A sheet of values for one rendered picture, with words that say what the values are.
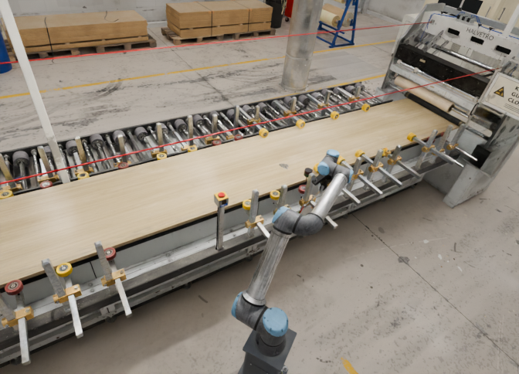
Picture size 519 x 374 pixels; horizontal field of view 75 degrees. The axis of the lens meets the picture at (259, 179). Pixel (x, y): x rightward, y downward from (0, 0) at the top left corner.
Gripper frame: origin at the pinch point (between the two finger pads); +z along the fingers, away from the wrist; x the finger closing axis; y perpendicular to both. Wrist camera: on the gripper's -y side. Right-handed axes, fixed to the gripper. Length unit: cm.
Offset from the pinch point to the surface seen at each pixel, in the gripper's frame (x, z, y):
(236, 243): 6, 31, -67
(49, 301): 23, 39, -190
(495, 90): 8, -44, 222
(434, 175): 25, 84, 237
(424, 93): 78, -7, 225
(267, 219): 22, 39, -28
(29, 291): 27, 28, -197
